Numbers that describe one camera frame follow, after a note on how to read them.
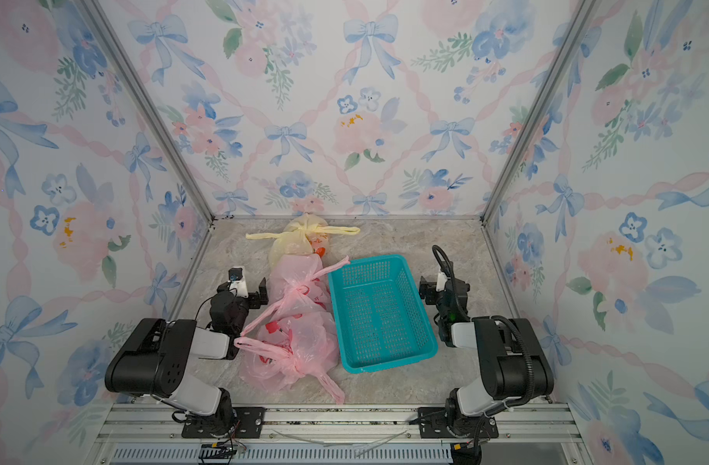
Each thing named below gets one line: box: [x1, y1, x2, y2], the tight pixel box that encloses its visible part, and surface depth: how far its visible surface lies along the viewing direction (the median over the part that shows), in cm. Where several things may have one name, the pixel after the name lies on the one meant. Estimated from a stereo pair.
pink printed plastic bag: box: [234, 301, 346, 404], surface depth 78 cm
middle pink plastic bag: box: [240, 253, 351, 337], surface depth 86 cm
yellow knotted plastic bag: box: [245, 212, 361, 266], surface depth 102 cm
